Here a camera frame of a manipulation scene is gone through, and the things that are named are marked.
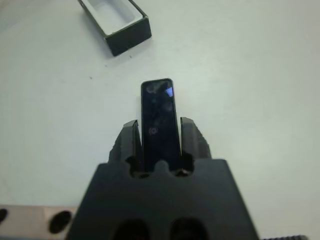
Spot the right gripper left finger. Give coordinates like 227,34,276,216
108,119,145,174

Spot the black box white insert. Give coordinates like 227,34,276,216
76,0,153,57

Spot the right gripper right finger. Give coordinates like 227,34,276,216
179,116,214,176

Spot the slim black camera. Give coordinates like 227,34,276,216
140,77,183,174

